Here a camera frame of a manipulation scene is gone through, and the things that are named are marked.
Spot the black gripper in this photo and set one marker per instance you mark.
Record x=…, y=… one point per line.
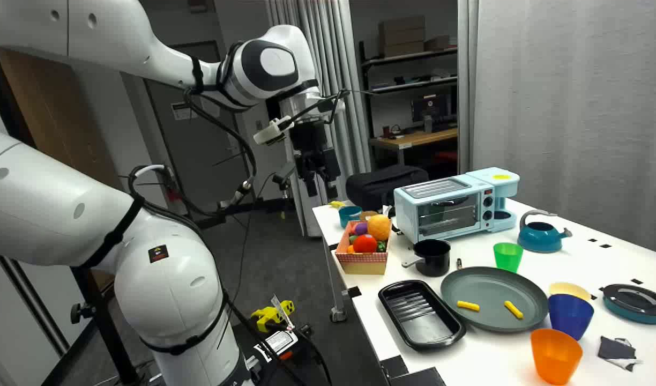
x=315, y=151

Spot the orange plastic cup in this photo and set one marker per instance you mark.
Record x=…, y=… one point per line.
x=556, y=356

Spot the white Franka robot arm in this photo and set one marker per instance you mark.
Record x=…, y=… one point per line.
x=57, y=207

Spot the green plastic cup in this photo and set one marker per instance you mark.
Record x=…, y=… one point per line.
x=508, y=259

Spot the yellow plastic cup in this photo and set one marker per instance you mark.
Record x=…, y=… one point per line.
x=567, y=289

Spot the blue plastic cup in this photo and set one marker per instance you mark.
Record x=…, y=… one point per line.
x=570, y=316

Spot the teal toy pot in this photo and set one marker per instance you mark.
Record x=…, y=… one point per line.
x=349, y=216

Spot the purple plush fruit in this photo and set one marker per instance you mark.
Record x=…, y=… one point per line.
x=358, y=229

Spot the black bag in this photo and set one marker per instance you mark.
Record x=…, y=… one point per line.
x=381, y=185

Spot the orange plush pineapple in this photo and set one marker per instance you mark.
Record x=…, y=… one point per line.
x=377, y=229

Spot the red plush tomato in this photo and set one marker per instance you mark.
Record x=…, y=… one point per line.
x=364, y=244

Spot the red checkered fruit basket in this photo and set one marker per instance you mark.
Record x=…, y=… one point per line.
x=363, y=263

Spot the wooden desk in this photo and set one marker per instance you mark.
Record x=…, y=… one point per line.
x=415, y=138

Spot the light blue toaster oven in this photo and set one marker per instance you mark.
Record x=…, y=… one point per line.
x=446, y=211

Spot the black metal shelf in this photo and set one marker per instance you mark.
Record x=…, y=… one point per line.
x=405, y=86

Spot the black toy pot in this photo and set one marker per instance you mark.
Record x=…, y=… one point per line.
x=434, y=259

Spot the yellow black tool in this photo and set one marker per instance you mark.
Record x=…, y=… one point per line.
x=270, y=314

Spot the black grill tray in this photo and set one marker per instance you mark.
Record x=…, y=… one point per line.
x=419, y=314

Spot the black box white label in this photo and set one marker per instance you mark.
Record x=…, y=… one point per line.
x=276, y=344

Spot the cardboard box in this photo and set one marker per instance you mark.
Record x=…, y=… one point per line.
x=404, y=36

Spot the yellow toy fry piece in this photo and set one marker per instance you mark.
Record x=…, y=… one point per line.
x=513, y=310
x=467, y=305

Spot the dark frying pan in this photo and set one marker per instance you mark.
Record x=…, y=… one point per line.
x=485, y=286

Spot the teal toy kettle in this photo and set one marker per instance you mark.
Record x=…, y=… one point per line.
x=540, y=237

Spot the brown wooden door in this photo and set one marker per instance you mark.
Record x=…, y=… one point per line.
x=57, y=114

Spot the teal pan with dark lid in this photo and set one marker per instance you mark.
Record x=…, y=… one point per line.
x=635, y=303

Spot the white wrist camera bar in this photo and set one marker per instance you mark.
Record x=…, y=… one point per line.
x=270, y=131

